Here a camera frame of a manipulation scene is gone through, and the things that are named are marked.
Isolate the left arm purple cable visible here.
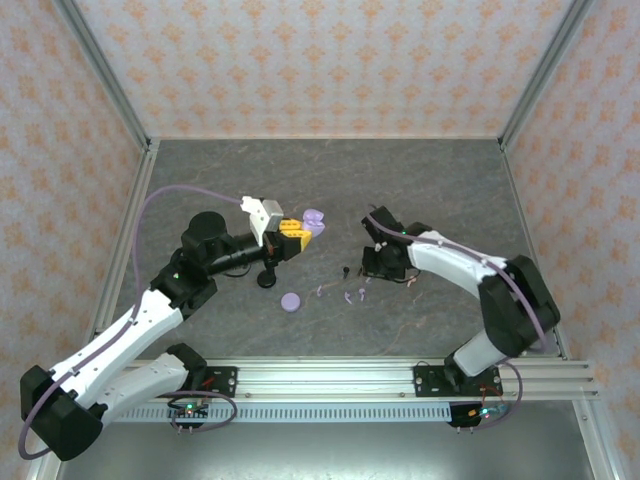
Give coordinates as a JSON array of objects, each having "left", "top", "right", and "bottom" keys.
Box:
[{"left": 18, "top": 183, "right": 251, "bottom": 462}]

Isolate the white slotted cable duct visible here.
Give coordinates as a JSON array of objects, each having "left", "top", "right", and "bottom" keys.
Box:
[{"left": 107, "top": 404, "right": 456, "bottom": 425}]

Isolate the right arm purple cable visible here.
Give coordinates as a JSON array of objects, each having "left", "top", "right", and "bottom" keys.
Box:
[{"left": 367, "top": 204, "right": 559, "bottom": 431}]

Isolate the aluminium lower frame bar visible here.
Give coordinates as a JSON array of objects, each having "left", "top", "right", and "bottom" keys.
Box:
[
  {"left": 572, "top": 398, "right": 619, "bottom": 480},
  {"left": 24, "top": 449, "right": 69, "bottom": 480}
]

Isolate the aluminium corner post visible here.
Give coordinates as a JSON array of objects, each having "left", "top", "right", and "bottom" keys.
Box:
[
  {"left": 52, "top": 0, "right": 154, "bottom": 151},
  {"left": 498, "top": 0, "right": 600, "bottom": 151}
]

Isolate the aluminium side rail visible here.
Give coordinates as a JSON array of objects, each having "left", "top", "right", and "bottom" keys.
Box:
[
  {"left": 499, "top": 142, "right": 574, "bottom": 361},
  {"left": 92, "top": 139, "right": 161, "bottom": 346}
]

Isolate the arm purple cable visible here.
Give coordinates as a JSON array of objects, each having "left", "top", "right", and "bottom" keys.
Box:
[
  {"left": 367, "top": 204, "right": 559, "bottom": 431},
  {"left": 18, "top": 183, "right": 251, "bottom": 462}
]

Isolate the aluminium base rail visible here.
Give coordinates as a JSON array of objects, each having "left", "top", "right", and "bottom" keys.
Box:
[{"left": 117, "top": 357, "right": 600, "bottom": 401}]

